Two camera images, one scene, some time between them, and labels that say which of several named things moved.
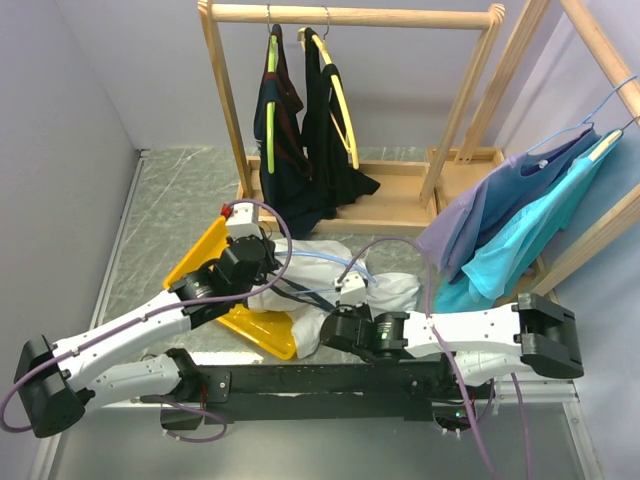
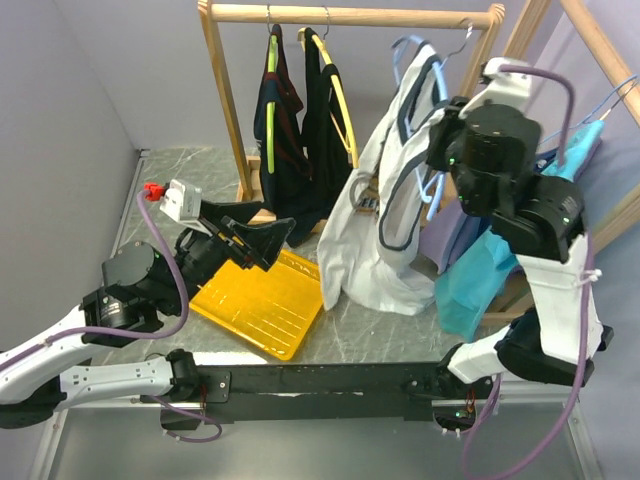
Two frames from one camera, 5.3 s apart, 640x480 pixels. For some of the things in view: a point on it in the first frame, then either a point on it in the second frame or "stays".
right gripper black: (347, 310) → (450, 122)
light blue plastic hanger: (359, 268) → (437, 195)
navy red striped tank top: (291, 190) stays
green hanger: (272, 65) stays
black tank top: (333, 180) stays
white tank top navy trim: (305, 281) → (369, 237)
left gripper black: (269, 261) → (263, 242)
